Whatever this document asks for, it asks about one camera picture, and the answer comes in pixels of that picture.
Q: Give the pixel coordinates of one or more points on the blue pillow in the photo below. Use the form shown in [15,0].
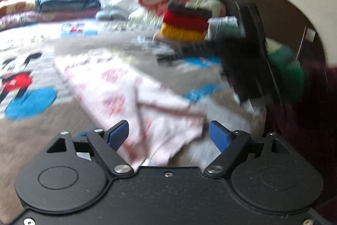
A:
[65,2]

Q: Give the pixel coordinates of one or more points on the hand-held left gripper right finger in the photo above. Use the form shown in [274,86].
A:
[218,135]

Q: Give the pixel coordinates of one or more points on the pink printed baby garment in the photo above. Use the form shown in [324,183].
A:
[118,88]

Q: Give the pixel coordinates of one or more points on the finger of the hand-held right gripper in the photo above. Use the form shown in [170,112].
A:
[171,56]

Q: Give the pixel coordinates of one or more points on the yellow folded garment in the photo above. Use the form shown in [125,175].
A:
[181,34]

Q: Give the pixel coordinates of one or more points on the cartoon mouse printed blanket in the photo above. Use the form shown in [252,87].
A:
[65,122]

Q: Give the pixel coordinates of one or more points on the dark brown wooden board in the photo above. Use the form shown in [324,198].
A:
[284,11]

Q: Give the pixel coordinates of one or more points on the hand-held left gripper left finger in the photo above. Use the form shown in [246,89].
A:
[118,135]

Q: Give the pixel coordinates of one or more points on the white switch plate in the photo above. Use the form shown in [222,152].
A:
[310,35]

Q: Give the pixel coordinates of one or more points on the black striped folded garment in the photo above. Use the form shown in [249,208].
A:
[189,10]

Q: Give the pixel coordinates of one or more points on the white bedding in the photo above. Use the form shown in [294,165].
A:
[115,1]

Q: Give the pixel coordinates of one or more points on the person's maroon clothing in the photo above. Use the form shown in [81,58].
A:
[302,122]

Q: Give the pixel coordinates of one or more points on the pale teal folded garment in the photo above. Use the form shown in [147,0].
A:
[226,27]

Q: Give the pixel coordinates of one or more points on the red folded garment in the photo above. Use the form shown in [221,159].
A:
[184,20]

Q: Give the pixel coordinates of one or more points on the green cloth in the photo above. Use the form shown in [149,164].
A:
[287,74]

